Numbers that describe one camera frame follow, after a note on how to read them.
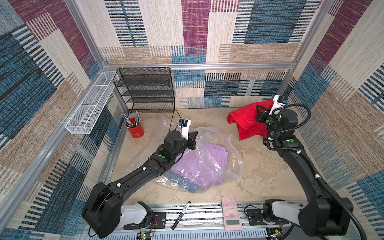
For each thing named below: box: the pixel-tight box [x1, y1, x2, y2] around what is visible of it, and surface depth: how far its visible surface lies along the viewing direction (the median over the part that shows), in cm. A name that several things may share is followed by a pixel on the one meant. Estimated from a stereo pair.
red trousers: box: [226, 100, 274, 141], surface depth 79 cm
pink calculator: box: [221, 196, 244, 232], surface depth 76 cm
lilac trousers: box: [170, 142, 229, 188], surface depth 84 cm
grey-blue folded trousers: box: [162, 170, 199, 194], surface depth 83 cm
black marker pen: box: [171, 201, 191, 230], surface depth 76 cm
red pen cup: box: [126, 117, 145, 139], surface depth 107 cm
